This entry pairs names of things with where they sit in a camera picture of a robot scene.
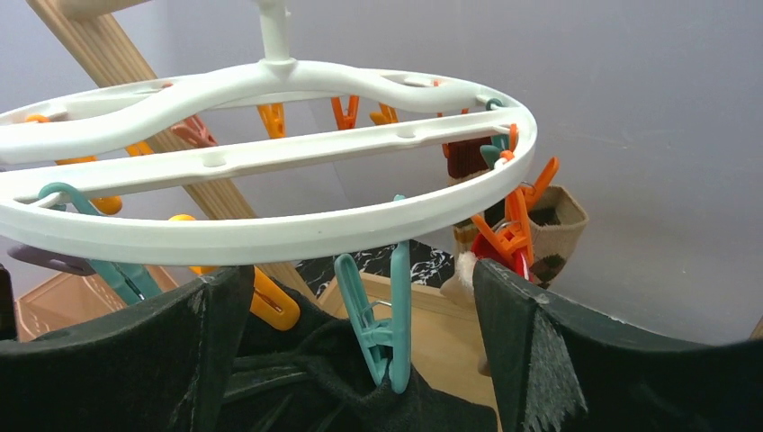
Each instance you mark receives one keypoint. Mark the red sock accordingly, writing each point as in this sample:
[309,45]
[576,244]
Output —
[495,247]

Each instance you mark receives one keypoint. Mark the brown argyle sock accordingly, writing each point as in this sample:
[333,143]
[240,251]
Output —
[557,221]

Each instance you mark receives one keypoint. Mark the beige sock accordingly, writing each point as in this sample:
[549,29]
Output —
[459,288]

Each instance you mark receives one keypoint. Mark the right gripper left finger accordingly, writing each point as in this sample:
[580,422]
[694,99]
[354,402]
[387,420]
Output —
[160,365]

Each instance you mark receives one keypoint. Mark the peach mesh file organizer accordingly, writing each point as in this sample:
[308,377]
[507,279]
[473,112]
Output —
[63,301]

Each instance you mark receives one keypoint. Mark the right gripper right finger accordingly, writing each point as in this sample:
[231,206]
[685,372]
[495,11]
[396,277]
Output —
[557,365]

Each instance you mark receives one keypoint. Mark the striped sock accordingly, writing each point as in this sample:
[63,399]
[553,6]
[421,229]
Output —
[464,162]

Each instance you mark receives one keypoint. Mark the wooden hanger rack frame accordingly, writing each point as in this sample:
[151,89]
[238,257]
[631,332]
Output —
[368,234]

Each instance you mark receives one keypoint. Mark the white round clip hanger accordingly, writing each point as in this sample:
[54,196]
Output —
[33,168]

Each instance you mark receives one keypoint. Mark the orange clothes peg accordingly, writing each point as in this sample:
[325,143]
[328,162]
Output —
[272,304]

